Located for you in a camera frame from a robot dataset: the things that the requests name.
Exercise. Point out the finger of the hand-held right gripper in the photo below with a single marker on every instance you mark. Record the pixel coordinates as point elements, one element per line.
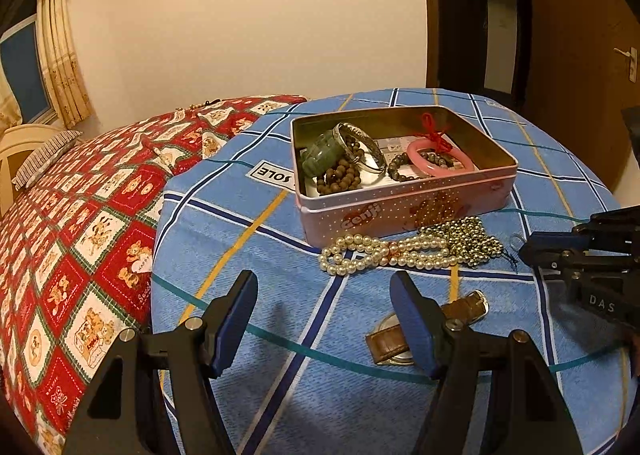
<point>610,232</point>
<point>550,250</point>

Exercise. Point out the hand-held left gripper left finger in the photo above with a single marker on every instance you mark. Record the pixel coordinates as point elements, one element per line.
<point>235,330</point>

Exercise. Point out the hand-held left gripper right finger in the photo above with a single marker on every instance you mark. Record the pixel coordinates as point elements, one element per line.
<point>415,330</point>

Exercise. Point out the pink tin box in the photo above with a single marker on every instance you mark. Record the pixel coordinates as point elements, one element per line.
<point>375,215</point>

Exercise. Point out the pink bangle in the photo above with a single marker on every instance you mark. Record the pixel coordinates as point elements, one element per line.
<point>417,162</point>

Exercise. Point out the silver bangle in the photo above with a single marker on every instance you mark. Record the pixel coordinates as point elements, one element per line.
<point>372,162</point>

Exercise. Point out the green jade bangle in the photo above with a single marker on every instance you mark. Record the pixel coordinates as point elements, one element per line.
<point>312,157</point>

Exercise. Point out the blue plaid cloth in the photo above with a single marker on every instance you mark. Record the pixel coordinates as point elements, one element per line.
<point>280,285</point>

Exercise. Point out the red patterned bedsheet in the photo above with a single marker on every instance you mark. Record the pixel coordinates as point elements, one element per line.
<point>75,260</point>

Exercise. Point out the brown wooden door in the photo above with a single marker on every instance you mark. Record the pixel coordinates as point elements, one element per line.
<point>575,60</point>

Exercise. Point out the striped pillow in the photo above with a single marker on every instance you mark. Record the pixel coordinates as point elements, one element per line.
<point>45,160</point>

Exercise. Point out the cream wooden headboard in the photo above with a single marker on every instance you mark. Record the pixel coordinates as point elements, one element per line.
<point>20,145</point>

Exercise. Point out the wide beige curtain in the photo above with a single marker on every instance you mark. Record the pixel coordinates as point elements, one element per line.
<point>7,105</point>

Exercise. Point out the narrow beige curtain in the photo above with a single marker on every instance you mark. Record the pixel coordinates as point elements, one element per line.
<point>62,50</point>

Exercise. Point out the window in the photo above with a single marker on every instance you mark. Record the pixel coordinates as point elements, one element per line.
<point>25,65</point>

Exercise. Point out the wooden door frame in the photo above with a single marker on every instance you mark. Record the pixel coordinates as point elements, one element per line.
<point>429,10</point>

